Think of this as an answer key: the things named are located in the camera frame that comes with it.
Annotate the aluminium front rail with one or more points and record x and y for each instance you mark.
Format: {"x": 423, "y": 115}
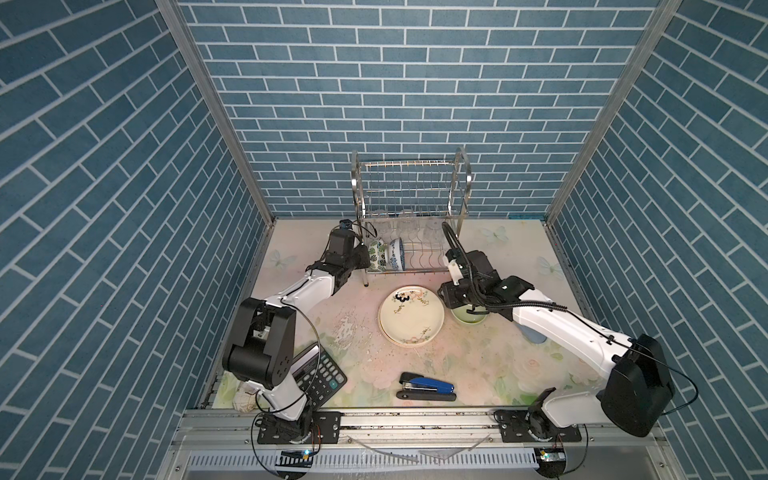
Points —
{"x": 382, "y": 427}

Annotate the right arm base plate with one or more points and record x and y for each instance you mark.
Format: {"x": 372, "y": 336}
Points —
{"x": 523, "y": 425}

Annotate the light green bowl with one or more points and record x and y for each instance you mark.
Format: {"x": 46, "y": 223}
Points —
{"x": 469, "y": 315}

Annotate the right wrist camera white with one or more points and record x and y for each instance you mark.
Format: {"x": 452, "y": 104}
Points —
{"x": 454, "y": 269}

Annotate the white cloth rag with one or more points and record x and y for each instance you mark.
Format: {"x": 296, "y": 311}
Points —
{"x": 245, "y": 397}

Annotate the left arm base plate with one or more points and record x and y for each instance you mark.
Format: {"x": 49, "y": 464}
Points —
{"x": 322, "y": 426}

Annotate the blue black stapler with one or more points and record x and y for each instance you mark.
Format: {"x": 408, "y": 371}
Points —
{"x": 420, "y": 388}

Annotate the black calculator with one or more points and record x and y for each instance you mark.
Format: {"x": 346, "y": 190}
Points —
{"x": 317, "y": 374}

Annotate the green leaf pattern bowl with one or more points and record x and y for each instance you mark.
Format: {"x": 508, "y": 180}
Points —
{"x": 378, "y": 255}

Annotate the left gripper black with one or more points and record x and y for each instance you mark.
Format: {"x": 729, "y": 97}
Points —
{"x": 361, "y": 252}

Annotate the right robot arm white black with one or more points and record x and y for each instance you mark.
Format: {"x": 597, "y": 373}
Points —
{"x": 636, "y": 382}

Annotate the steel two-tier dish rack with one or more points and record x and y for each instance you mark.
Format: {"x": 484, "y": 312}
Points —
{"x": 411, "y": 197}

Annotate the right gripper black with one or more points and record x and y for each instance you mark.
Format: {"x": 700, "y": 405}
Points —
{"x": 448, "y": 294}

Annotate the blue floral white bowl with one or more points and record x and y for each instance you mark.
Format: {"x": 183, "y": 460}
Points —
{"x": 396, "y": 255}

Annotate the white plate with painted design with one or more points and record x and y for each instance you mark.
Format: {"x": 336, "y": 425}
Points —
{"x": 411, "y": 316}

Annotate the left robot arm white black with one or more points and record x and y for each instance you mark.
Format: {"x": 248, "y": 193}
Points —
{"x": 259, "y": 349}

